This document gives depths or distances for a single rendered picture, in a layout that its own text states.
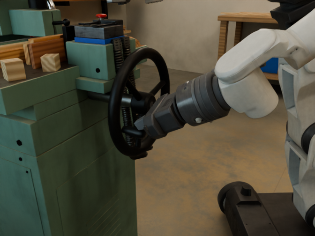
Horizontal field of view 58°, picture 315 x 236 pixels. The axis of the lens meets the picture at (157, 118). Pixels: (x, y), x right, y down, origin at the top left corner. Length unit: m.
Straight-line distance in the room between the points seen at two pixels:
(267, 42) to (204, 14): 3.70
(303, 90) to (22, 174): 0.85
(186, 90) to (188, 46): 3.79
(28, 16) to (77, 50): 0.19
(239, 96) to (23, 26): 0.66
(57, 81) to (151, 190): 1.14
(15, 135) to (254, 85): 0.57
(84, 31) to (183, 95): 0.36
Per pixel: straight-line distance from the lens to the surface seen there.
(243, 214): 1.37
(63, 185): 0.86
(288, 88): 1.12
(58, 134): 0.79
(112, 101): 0.64
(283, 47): 0.49
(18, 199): 0.92
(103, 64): 0.75
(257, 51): 0.47
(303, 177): 1.18
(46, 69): 0.77
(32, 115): 0.74
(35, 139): 0.75
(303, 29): 0.52
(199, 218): 1.60
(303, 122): 1.08
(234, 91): 0.49
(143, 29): 4.69
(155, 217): 1.59
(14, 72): 0.71
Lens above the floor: 1.08
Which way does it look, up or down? 24 degrees down
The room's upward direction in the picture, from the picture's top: straight up
